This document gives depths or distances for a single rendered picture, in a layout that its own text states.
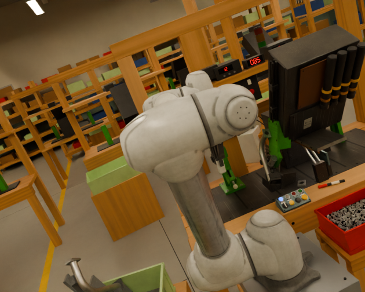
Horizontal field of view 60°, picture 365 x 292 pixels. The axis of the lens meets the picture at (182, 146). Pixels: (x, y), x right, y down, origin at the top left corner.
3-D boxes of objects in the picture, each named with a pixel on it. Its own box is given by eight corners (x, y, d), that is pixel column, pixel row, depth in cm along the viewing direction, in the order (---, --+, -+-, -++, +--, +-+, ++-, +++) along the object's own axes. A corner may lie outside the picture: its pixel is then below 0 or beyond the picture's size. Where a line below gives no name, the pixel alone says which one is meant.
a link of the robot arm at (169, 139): (259, 285, 112) (201, 307, 112) (243, 246, 124) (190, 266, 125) (208, 113, 63) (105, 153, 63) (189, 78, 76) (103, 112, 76)
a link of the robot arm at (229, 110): (237, 72, 80) (187, 92, 80) (259, 72, 63) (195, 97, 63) (253, 120, 83) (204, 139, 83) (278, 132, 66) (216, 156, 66)
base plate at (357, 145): (409, 146, 173) (408, 143, 172) (223, 226, 167) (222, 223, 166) (356, 130, 213) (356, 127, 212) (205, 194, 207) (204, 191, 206)
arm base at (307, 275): (331, 270, 113) (327, 258, 111) (282, 305, 107) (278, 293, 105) (295, 247, 129) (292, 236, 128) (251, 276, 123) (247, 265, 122)
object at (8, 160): (90, 137, 1050) (59, 72, 983) (-1, 175, 997) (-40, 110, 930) (90, 134, 1100) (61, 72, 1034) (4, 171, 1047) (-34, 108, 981)
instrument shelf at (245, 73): (330, 44, 187) (328, 37, 185) (189, 101, 181) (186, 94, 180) (307, 46, 210) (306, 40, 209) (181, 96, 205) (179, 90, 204)
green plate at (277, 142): (292, 157, 173) (291, 119, 167) (277, 159, 172) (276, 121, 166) (282, 151, 184) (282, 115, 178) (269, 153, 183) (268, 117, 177)
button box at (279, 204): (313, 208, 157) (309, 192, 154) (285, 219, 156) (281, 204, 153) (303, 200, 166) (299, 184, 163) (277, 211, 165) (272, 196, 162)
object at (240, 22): (318, 54, 951) (301, -25, 884) (225, 95, 894) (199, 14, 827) (307, 55, 1002) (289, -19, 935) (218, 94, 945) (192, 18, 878)
